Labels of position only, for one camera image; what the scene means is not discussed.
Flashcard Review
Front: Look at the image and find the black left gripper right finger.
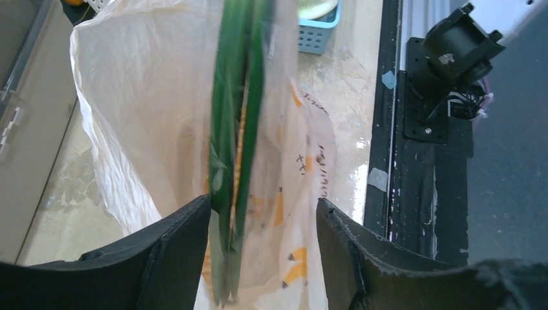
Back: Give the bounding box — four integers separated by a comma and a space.
316, 198, 547, 309

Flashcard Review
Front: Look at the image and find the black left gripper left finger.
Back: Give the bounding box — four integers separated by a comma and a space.
1, 195, 211, 309

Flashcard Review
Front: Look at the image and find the translucent banana print plastic bag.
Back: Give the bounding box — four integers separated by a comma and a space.
70, 1, 336, 309

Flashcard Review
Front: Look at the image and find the green onion bundle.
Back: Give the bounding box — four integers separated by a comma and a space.
208, 1, 276, 307

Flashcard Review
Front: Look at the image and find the blue plastic basket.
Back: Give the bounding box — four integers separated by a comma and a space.
298, 1, 341, 55

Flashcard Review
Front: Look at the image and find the black mounting rail base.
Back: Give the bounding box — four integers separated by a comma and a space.
362, 1, 504, 265

